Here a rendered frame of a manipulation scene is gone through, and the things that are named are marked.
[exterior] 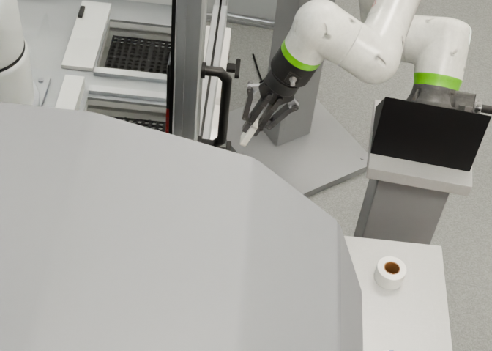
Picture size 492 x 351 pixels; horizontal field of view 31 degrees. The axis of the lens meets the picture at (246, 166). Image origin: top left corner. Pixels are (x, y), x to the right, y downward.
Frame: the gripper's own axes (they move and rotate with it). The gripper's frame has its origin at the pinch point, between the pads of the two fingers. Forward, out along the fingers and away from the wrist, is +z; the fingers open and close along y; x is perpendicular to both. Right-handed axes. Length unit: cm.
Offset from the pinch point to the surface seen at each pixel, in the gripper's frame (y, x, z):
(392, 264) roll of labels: 42.8, -16.9, 8.1
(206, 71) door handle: -26, -40, -46
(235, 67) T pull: -1.2, 34.5, 11.5
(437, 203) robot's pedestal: 65, 19, 17
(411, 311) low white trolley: 48, -28, 9
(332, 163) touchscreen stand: 66, 87, 80
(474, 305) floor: 113, 30, 67
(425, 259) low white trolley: 52, -12, 8
